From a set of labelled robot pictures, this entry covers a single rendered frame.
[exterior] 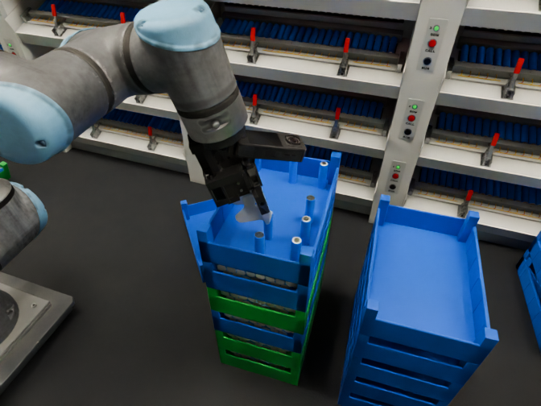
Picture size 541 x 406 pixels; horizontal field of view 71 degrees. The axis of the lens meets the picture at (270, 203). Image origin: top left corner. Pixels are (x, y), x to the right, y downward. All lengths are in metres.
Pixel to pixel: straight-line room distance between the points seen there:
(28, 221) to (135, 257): 0.35
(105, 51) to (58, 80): 0.08
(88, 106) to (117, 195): 1.08
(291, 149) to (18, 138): 0.35
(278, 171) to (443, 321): 0.46
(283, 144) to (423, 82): 0.58
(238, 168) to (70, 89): 0.25
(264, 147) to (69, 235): 1.01
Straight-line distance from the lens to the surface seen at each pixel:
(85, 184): 1.66
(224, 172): 0.59
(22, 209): 1.11
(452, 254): 0.90
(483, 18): 1.06
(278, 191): 0.83
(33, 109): 0.45
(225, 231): 0.75
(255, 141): 0.57
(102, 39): 0.55
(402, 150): 1.19
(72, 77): 0.49
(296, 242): 0.64
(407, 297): 0.79
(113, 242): 1.37
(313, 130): 1.23
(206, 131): 0.52
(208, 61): 0.48
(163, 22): 0.47
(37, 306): 1.19
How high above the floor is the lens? 0.94
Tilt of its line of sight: 42 degrees down
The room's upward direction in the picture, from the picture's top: straight up
